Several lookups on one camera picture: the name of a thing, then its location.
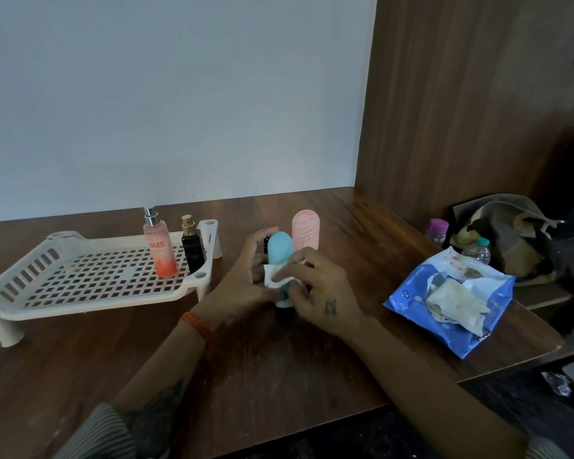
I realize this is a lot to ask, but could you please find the person's left forearm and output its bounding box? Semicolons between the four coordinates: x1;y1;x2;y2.
112;314;213;447

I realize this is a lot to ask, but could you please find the white wet wipe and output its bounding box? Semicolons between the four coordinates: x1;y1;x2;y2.
262;261;303;290

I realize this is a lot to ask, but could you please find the person's right hand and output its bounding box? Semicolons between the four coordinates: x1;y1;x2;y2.
271;247;365;339

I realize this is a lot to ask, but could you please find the clear bottle teal cap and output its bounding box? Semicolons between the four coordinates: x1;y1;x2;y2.
461;237;491;266

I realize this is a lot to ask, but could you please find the brown and grey bag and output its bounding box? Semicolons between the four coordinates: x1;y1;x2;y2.
449;194;574;288

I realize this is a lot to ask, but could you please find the used white wipe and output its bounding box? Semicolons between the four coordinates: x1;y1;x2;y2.
425;280;491;336

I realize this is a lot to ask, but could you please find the clear bottle purple cap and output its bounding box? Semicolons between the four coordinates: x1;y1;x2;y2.
425;218;450;247

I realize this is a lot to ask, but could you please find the black perfume bottle gold cap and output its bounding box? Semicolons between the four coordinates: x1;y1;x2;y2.
180;214;207;276

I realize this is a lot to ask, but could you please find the grey striped sleeve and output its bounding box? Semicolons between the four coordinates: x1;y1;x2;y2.
54;403;171;459
525;436;571;459

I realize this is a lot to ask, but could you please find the orange thread wristband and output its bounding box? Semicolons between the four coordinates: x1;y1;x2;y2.
179;311;214;343

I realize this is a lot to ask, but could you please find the person's left hand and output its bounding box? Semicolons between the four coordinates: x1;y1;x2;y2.
196;228;281;331

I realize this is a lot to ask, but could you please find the person's right forearm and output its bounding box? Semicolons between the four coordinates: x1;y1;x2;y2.
347;316;533;459

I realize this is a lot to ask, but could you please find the pink spray bottle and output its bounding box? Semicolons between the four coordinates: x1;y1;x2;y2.
143;207;179;280

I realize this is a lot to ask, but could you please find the crumpled clear plastic wrapper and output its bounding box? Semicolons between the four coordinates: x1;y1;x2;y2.
541;371;573;397

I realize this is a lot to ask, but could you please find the light blue rounded bottle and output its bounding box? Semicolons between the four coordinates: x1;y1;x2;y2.
267;231;298;309

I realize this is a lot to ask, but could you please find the pink rounded bottle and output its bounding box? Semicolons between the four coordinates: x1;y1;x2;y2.
291;209;320;252

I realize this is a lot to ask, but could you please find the white perforated plastic tray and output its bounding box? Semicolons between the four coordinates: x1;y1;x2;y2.
0;219;220;348

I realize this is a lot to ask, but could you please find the blue wet wipes packet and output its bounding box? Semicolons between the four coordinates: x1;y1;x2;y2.
383;246;516;360

